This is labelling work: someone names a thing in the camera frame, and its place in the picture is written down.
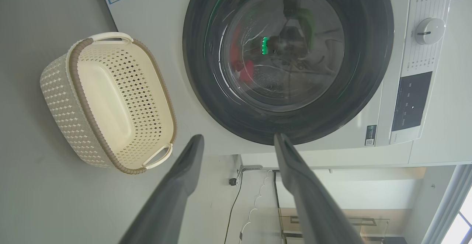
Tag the black washing machine display panel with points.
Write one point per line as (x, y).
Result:
(411, 102)

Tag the white control dial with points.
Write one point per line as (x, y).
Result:
(429, 31)

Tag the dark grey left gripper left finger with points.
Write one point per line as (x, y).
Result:
(173, 199)

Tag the small QR code sticker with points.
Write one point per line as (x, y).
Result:
(370, 135)

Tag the metal stand leg with caster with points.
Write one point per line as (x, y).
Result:
(249, 168)

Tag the washing machine door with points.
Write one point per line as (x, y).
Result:
(201, 70)

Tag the red and white shirt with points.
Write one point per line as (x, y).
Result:
(246, 72)

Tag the white washing machine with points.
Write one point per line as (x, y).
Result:
(162, 23)

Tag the cream perforated laundry basket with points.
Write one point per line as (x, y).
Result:
(107, 100)

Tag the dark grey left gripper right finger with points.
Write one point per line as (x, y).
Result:
(309, 203)

